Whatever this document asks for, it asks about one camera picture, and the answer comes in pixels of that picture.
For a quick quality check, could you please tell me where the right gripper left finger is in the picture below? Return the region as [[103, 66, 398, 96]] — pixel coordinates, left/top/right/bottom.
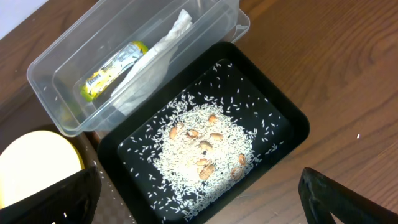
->
[[1, 166, 102, 224]]

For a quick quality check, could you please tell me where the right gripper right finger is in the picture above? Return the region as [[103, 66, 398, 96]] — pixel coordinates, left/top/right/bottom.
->
[[298, 167, 397, 223]]

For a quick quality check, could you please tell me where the yellow round plate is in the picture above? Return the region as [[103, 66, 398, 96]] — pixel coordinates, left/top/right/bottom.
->
[[1, 131, 85, 208]]

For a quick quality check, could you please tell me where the black food waste tray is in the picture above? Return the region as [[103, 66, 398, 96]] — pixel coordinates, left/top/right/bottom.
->
[[97, 42, 310, 223]]

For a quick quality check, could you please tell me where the clear plastic waste bin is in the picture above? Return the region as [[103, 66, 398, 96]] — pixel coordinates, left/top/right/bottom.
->
[[27, 0, 250, 137]]

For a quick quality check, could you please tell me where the dark brown serving tray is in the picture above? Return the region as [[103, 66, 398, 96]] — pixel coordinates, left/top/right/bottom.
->
[[0, 93, 137, 224]]

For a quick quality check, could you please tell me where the yellow snack wrapper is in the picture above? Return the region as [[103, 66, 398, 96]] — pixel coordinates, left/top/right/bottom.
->
[[80, 41, 149, 102]]

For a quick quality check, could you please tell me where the pile of rice and nuts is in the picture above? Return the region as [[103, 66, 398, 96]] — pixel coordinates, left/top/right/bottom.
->
[[124, 62, 285, 222]]

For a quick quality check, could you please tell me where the crumpled white paper napkin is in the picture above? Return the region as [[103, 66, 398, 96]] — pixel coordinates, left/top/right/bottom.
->
[[111, 9, 193, 116]]

